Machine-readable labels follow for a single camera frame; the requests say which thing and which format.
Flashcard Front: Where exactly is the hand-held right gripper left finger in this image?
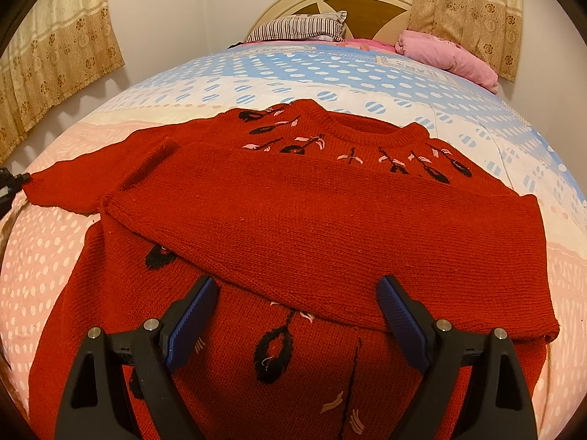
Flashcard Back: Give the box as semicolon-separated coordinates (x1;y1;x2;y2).
54;276;219;440

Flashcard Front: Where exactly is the red knitted sweater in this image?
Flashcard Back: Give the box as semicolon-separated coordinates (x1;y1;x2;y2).
21;98;561;440

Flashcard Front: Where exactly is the striped pillow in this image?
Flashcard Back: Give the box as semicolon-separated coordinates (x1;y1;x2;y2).
245;10;348;43

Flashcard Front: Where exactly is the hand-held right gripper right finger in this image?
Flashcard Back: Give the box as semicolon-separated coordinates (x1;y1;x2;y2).
375;275;538;440

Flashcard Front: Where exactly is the pink printed cloth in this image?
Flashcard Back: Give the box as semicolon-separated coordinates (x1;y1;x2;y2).
243;38;401;52

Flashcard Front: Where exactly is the beige floral curtain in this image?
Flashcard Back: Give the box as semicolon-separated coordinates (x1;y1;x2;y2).
0;0;126;162
313;0;524;84

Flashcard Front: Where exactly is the pink folded blanket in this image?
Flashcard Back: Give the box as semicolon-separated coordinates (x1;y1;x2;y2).
395;30;500;94

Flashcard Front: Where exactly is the dotted patchwork bed cover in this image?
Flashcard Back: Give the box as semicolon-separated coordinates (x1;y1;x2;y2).
0;39;587;428

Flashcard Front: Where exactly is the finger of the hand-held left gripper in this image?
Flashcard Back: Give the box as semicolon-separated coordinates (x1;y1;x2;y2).
0;168;30;214

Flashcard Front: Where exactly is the cream and wood headboard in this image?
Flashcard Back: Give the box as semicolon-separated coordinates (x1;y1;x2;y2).
248;0;418;45

